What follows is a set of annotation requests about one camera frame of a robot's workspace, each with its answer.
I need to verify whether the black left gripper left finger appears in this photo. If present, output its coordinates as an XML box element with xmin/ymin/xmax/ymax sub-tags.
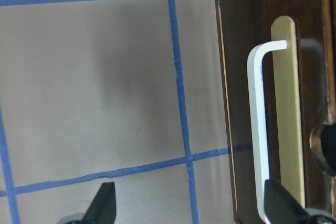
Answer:
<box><xmin>82</xmin><ymin>182</ymin><xmax>117</xmax><ymax>224</ymax></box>

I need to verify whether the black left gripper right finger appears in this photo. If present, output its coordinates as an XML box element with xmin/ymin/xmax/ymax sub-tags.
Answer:
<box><xmin>264</xmin><ymin>179</ymin><xmax>309</xmax><ymax>223</ymax></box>

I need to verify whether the dark wooden drawer cabinet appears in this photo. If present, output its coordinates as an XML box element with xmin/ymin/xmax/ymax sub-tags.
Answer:
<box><xmin>215</xmin><ymin>0</ymin><xmax>335</xmax><ymax>223</ymax></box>

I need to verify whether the white drawer handle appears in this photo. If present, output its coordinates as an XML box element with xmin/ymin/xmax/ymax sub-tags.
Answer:
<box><xmin>247</xmin><ymin>40</ymin><xmax>287</xmax><ymax>223</ymax></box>

